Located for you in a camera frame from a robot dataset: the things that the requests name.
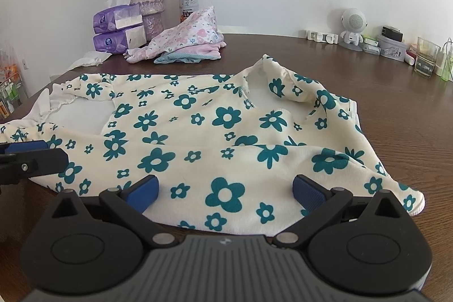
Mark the grey patterned tin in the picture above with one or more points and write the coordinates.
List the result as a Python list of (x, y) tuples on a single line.
[(393, 50)]

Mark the teal folded cloth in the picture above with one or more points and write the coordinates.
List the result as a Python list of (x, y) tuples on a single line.
[(184, 58)]

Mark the small green bottle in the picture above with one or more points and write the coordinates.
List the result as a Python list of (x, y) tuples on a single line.
[(446, 65)]

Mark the white robot-shaped speaker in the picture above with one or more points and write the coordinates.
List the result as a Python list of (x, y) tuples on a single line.
[(353, 26)]

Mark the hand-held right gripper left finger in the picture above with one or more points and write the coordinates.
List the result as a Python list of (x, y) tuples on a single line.
[(143, 195)]

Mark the opened purple tissue pack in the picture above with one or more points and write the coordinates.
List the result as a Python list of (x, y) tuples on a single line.
[(113, 19)]

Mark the pink folded cloth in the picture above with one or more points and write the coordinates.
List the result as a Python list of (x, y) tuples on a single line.
[(208, 49)]

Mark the sealed purple tissue pack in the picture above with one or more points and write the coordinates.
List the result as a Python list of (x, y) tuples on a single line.
[(113, 42)]

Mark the square glass cup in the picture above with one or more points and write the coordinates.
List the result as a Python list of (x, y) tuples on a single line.
[(426, 58)]

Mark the pink floral folded clothes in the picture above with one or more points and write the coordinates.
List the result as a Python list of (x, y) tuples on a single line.
[(187, 33)]

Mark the black charger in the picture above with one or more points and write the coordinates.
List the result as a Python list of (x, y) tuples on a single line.
[(392, 33)]

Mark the red and white small tube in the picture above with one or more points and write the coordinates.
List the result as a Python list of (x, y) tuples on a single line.
[(411, 58)]

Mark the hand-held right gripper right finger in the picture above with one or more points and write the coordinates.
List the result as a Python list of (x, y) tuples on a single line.
[(308, 194)]

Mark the crumpled white tissue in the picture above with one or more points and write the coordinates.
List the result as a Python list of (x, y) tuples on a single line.
[(90, 59)]

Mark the cream teal-flowered garment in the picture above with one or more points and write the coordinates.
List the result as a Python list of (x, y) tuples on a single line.
[(198, 146)]

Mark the green and white small pack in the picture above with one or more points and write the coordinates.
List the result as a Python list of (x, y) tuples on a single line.
[(370, 45)]

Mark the clear rack with packets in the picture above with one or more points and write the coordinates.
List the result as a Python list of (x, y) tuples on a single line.
[(12, 86)]

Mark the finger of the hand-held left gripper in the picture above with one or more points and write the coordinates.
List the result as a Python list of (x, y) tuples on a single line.
[(39, 164), (24, 147)]

